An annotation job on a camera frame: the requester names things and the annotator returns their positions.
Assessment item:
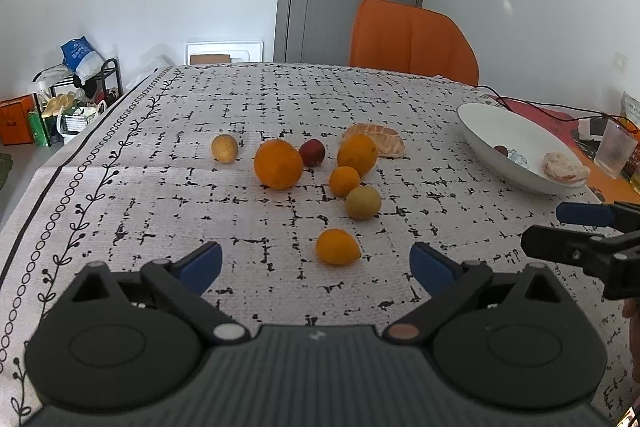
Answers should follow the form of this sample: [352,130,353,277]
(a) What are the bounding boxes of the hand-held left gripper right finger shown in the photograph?
[384,242,583,347]

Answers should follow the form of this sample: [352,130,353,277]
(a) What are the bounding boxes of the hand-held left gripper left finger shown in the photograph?
[52,242,251,346]

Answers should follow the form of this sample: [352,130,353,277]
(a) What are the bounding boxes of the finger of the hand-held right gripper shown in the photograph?
[521,225,612,270]
[556,201,640,231]

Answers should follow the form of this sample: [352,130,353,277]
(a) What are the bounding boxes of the small orange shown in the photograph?
[315,228,362,266]
[329,166,361,198]

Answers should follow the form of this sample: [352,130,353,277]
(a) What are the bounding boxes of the white oval bowl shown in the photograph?
[457,102,591,196]

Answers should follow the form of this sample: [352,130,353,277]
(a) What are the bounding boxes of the medium orange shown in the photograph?
[337,133,379,178]

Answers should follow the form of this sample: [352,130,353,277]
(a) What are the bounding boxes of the red apple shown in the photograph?
[299,139,327,167]

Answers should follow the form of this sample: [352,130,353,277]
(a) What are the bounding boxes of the person's right hand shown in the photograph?
[622,299,640,384]

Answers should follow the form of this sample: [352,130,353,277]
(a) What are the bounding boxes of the peeled citrus segment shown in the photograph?
[543,152,591,182]

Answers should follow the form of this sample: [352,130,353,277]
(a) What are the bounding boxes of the white charger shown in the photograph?
[577,117,609,142]

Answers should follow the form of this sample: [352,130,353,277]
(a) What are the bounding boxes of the green-brown round fruit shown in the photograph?
[345,185,383,222]

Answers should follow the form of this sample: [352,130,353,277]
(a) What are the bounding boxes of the red mat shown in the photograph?
[495,99,603,148]

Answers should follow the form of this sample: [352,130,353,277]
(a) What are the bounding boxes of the yellow-green snack packet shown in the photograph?
[619,91,640,130]

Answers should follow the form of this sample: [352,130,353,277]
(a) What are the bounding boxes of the yellow round fruit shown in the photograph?
[211,134,239,164]

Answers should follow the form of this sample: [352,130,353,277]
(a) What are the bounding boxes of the large orange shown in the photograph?
[253,139,305,192]

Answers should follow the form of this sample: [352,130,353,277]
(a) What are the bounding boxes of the patterned white tablecloth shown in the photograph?
[0,63,640,427]

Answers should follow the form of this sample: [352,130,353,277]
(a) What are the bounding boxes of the white tote bag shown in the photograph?
[55,99,107,144]

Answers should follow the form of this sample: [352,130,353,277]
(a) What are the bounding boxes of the clear plastic bag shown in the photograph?
[127,54,174,90]

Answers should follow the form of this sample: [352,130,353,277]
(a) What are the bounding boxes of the green box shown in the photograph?
[27,110,51,148]

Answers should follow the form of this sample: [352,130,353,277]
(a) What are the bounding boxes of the black metal rack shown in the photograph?
[32,58,124,144]

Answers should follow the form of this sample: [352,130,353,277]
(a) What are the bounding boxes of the yellow slippers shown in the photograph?
[41,92,77,117]

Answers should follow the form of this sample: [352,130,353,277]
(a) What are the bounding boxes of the green rug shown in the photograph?
[0,153,15,194]

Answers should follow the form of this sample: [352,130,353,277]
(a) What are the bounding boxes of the orange chair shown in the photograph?
[348,0,480,87]

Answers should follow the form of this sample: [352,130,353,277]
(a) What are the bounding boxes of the orange box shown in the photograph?
[0,97,35,146]

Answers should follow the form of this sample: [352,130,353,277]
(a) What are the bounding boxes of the crumpled white bag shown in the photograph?
[34,64,72,84]

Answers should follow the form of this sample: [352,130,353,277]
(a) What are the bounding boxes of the blue plastic bag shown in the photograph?
[60,36,104,80]

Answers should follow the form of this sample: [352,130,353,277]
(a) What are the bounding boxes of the black cable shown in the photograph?
[474,85,640,131]

